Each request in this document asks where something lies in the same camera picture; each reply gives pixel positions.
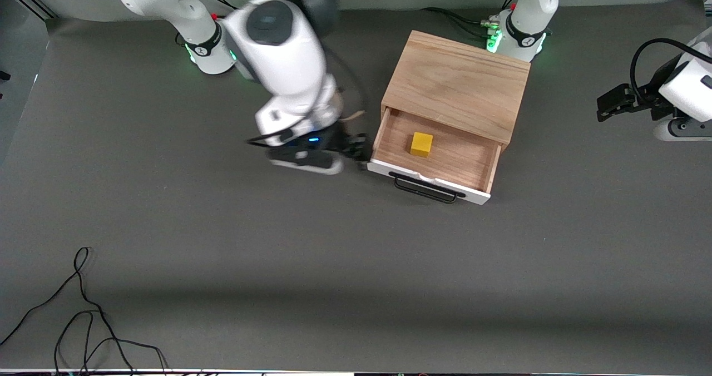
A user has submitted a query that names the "yellow cube block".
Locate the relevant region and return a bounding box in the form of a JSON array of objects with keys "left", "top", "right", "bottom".
[{"left": 411, "top": 132, "right": 433, "bottom": 158}]

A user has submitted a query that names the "black metal drawer handle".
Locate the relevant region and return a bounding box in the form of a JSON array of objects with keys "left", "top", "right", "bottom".
[{"left": 394, "top": 171, "right": 467, "bottom": 203}]

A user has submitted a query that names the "wooden drawer cabinet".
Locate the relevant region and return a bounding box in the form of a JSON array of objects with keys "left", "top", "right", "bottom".
[{"left": 381, "top": 29, "right": 531, "bottom": 146}]

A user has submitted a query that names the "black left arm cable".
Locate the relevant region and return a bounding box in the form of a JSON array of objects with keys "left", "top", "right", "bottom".
[{"left": 630, "top": 38, "right": 701, "bottom": 104}]

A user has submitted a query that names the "loose black cable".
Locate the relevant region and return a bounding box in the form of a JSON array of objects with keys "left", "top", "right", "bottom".
[
  {"left": 54, "top": 310, "right": 169, "bottom": 374},
  {"left": 0, "top": 247, "right": 137, "bottom": 374}
]

